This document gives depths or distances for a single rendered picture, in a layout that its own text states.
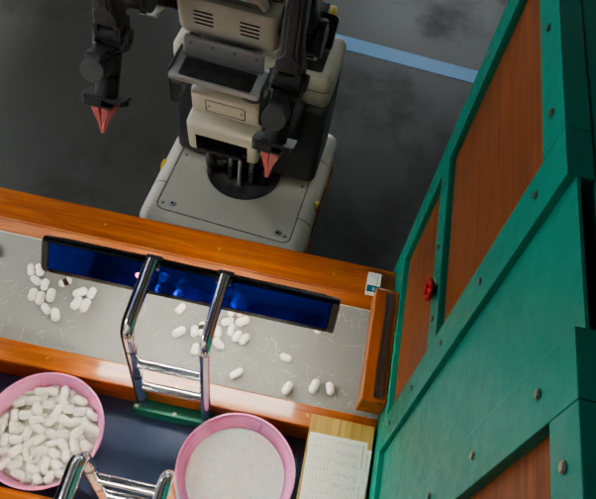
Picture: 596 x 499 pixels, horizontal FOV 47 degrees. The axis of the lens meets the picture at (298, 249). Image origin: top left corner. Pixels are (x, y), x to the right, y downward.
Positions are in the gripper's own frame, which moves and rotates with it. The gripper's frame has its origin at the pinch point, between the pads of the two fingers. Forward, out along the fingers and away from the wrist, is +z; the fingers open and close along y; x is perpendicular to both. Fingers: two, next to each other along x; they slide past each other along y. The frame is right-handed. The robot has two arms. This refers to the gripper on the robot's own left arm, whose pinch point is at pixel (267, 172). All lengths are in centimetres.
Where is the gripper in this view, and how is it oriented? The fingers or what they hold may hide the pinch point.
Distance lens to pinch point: 170.1
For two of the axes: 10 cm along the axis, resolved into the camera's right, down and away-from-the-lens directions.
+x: 1.8, -4.5, 8.7
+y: 9.6, 2.8, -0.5
